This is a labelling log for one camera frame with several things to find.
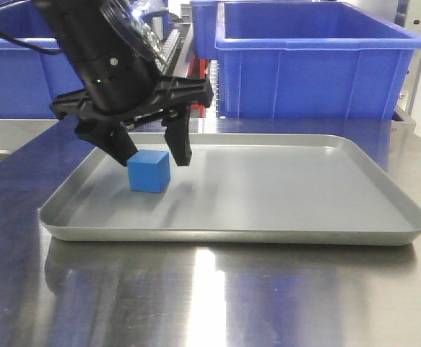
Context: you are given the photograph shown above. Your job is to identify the black cable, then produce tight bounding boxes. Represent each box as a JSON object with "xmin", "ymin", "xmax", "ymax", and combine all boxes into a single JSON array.
[{"xmin": 0, "ymin": 9, "xmax": 65, "ymax": 56}]

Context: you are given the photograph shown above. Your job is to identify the blue plastic bin right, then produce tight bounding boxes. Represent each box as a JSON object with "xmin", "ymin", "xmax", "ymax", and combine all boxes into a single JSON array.
[{"xmin": 214, "ymin": 1, "xmax": 421, "ymax": 120}]

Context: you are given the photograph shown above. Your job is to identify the blue plastic bin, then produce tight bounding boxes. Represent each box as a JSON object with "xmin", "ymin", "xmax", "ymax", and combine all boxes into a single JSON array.
[
  {"xmin": 0, "ymin": 1, "xmax": 83, "ymax": 119},
  {"xmin": 214, "ymin": 1, "xmax": 421, "ymax": 120}
]

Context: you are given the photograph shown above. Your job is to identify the blue plastic bin left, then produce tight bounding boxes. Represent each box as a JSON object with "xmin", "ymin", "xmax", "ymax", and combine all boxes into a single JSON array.
[{"xmin": 0, "ymin": 1, "xmax": 83, "ymax": 119}]

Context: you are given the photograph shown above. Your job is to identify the right white roller track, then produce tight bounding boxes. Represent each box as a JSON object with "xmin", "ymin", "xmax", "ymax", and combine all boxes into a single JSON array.
[{"xmin": 206, "ymin": 60, "xmax": 220, "ymax": 118}]

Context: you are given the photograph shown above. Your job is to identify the blue bin behind right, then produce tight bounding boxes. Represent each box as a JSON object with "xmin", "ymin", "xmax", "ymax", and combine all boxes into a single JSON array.
[{"xmin": 190, "ymin": 0, "xmax": 222, "ymax": 61}]

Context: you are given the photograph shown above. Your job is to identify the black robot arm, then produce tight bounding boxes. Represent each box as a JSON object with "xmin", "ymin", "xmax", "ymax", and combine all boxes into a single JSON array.
[{"xmin": 35, "ymin": 1, "xmax": 213, "ymax": 166}]

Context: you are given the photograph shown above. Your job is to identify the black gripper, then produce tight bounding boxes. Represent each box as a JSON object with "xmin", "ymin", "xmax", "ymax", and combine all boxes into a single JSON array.
[{"xmin": 51, "ymin": 53, "xmax": 213, "ymax": 166}]

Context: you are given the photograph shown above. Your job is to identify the blue cube block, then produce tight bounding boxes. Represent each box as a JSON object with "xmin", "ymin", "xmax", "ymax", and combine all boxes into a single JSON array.
[{"xmin": 127, "ymin": 150, "xmax": 170, "ymax": 193}]

